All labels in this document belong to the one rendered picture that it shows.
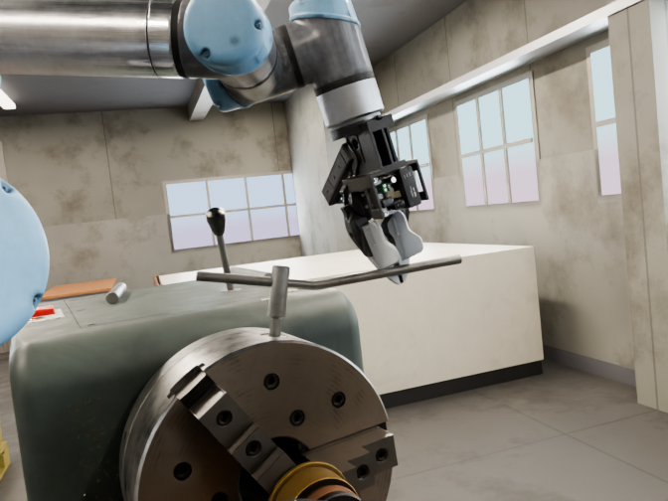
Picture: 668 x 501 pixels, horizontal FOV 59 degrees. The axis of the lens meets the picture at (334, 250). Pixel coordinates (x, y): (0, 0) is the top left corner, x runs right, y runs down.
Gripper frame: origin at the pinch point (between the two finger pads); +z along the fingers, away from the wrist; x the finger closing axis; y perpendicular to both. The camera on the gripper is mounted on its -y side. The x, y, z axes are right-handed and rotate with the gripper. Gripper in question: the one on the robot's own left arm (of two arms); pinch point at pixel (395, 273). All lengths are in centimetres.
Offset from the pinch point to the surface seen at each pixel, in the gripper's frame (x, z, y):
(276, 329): -17.3, 0.4, -1.3
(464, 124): 338, 3, -372
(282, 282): -14.8, -4.7, -0.8
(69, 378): -40.4, -1.7, -13.2
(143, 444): -36.0, 4.9, 1.3
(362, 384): -10.6, 10.3, 2.5
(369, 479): -16.2, 18.0, 8.5
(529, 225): 305, 92, -291
